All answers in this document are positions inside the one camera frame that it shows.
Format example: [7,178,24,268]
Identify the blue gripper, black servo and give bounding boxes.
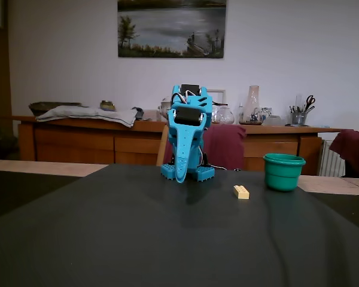
[168,103,212,184]

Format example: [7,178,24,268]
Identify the cream lego brick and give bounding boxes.
[233,185,250,200]

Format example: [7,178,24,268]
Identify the blue robot arm with base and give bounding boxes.
[160,84,215,184]

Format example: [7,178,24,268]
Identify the round glass vase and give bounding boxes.
[218,106,235,125]

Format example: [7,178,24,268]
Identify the tall glass flask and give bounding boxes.
[238,86,263,126]

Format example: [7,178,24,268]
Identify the small ceramic jar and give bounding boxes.
[99,100,117,112]

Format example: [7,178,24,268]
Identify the dark grey table mat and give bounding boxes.
[0,163,359,287]

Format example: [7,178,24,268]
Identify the grey folded cloth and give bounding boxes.
[35,105,144,129]

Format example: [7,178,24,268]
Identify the green plastic cup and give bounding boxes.
[263,153,306,192]

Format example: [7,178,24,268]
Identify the wooden sideboard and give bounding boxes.
[13,115,352,176]

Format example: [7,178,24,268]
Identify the grey pen holder cup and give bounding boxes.
[291,112,308,127]

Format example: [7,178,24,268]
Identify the lake landscape painting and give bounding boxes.
[117,0,227,59]

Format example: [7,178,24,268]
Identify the dark shallow bowl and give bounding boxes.
[29,101,82,117]

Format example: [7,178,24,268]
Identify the white radiator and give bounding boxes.
[318,139,346,177]

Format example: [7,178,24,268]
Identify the maroon draped cloth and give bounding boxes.
[328,129,359,180]

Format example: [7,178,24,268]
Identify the white red wrist servo cable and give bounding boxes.
[171,92,193,105]

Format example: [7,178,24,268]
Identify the white picture frame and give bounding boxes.
[206,88,227,105]

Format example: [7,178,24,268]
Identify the black handled scissors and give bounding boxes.
[303,94,316,113]

